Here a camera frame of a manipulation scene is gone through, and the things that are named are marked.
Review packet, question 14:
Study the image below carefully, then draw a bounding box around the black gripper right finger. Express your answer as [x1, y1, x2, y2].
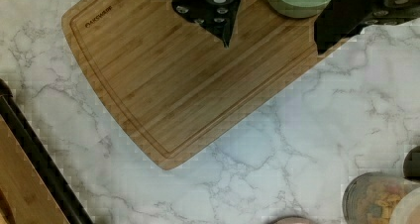
[314, 0, 420, 55]

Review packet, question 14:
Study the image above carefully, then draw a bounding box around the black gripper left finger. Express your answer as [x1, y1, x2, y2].
[171, 0, 241, 48]

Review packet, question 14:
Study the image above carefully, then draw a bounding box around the black drawer handle bar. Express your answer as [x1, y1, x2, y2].
[1, 83, 93, 224]

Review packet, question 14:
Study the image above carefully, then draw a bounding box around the bamboo cutting board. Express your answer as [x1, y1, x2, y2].
[60, 0, 351, 171]

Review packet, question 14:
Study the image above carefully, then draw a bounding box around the dark round object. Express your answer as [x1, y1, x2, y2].
[403, 147, 420, 181]

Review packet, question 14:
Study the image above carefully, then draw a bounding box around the glass jar with snacks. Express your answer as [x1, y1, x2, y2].
[342, 172, 419, 224]

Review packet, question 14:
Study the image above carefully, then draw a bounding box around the white jar lid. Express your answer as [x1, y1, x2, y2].
[389, 188, 420, 224]

